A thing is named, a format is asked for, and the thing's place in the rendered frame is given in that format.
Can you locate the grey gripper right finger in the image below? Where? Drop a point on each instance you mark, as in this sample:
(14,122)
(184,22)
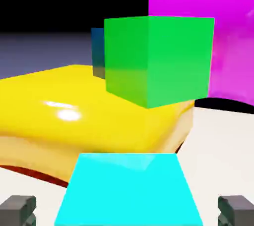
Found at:
(238,211)

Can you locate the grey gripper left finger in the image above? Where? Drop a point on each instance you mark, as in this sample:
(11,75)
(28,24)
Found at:
(16,211)

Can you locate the small cyan cube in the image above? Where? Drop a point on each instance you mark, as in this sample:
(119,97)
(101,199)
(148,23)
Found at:
(127,190)

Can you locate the small green cube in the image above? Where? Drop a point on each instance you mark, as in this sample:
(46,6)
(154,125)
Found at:
(158,61)

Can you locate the small blue cube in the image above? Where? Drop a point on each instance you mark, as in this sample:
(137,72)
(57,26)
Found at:
(98,51)

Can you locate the large yellow box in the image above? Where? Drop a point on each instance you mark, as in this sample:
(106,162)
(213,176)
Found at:
(79,115)

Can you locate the large magenta box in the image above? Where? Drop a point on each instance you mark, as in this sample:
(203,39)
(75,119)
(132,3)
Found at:
(228,41)

